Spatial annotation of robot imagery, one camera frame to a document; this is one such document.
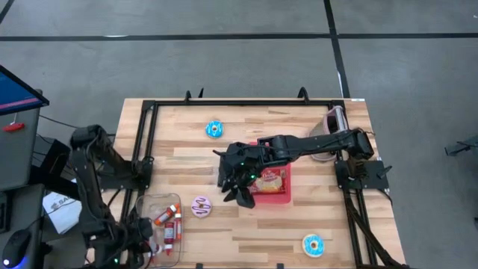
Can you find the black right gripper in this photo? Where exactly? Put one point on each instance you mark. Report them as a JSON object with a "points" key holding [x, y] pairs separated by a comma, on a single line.
{"points": [[239, 157]]}

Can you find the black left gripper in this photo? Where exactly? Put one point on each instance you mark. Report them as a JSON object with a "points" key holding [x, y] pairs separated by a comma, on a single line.
{"points": [[143, 229]]}

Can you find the red snack cake box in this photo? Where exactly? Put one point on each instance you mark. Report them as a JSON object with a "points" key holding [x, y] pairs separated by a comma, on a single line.
{"points": [[270, 183]]}

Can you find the pink frosted toy donut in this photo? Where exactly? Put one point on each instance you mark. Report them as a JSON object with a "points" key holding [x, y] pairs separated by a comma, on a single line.
{"points": [[196, 207]]}

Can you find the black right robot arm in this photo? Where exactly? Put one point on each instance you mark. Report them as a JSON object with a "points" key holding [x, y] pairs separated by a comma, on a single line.
{"points": [[317, 143]]}

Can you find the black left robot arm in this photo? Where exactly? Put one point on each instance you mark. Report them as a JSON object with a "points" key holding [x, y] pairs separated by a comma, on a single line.
{"points": [[89, 179]]}

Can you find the clear plastic bin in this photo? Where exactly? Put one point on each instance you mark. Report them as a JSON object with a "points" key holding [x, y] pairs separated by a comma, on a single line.
{"points": [[149, 203]]}

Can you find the pink translucent plastic bin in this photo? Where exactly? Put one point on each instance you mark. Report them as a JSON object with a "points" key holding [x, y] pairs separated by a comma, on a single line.
{"points": [[276, 198]]}

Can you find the blue frosted toy donut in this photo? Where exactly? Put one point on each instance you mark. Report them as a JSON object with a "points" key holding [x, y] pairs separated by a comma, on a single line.
{"points": [[307, 246], [210, 129]]}

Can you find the white printed paper bag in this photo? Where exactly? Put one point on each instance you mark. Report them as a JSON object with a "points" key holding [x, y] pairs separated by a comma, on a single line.
{"points": [[61, 214]]}

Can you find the grey equipment cabinet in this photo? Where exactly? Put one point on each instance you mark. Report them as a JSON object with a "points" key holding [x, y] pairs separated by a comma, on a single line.
{"points": [[18, 157]]}

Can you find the small red tag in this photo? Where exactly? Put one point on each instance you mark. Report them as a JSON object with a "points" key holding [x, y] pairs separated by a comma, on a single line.
{"points": [[13, 127]]}

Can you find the blue screen monitor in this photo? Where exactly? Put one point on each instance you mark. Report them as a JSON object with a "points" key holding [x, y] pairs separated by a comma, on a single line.
{"points": [[15, 95]]}

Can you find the black stand foot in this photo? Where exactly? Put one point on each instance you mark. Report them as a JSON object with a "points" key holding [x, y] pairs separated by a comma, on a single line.
{"points": [[461, 147]]}

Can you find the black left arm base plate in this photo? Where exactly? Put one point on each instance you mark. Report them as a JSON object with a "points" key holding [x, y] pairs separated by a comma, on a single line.
{"points": [[123, 181]]}

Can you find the black metal table frame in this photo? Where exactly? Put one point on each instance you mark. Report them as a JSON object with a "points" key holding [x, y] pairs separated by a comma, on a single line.
{"points": [[242, 102]]}

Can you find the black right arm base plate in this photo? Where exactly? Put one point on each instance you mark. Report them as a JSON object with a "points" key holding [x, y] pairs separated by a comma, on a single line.
{"points": [[373, 181]]}

